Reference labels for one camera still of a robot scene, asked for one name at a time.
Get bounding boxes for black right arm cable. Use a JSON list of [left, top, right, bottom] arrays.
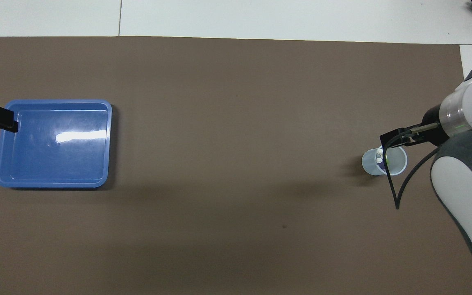
[[383, 122, 472, 210]]

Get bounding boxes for blue plastic tray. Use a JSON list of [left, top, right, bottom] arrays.
[[0, 99, 113, 189]]

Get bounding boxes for brown table mat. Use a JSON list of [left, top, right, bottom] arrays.
[[0, 36, 472, 295]]

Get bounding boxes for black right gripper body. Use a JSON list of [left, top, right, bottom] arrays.
[[408, 104, 449, 146]]

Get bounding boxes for translucent plastic cup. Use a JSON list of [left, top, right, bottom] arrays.
[[361, 144, 408, 177]]

